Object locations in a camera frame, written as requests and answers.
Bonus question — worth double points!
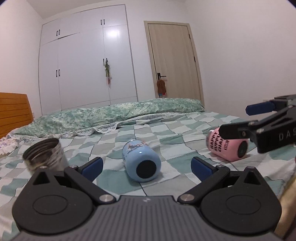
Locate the purple floral pillow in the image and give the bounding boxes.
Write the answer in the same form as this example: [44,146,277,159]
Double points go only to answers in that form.
[0,137,19,157]

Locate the checkered green bed sheet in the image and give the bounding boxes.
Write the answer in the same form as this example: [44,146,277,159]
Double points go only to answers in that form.
[0,111,296,235]

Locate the beige wooden door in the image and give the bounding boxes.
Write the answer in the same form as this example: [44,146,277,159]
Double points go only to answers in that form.
[144,21,205,104]

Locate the green hanging ornament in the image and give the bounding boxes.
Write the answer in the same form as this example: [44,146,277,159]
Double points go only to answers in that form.
[104,58,112,86]

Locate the white wardrobe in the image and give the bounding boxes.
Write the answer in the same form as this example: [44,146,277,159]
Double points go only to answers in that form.
[39,4,137,114]

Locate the stainless steel cup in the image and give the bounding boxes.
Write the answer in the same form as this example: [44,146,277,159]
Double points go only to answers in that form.
[23,138,69,175]

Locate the pink lettered cup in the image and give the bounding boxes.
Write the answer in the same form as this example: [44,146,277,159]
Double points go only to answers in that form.
[206,128,248,162]

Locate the green floral duvet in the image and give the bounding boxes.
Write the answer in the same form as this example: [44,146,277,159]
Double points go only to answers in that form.
[10,98,204,138]

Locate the orange wooden headboard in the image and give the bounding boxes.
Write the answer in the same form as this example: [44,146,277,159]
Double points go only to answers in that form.
[0,92,34,138]

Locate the black door handle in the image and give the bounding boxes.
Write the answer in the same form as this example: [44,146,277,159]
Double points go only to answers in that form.
[157,72,167,80]

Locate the blue cartoon cup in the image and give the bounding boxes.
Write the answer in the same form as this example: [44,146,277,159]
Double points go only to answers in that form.
[122,139,162,182]

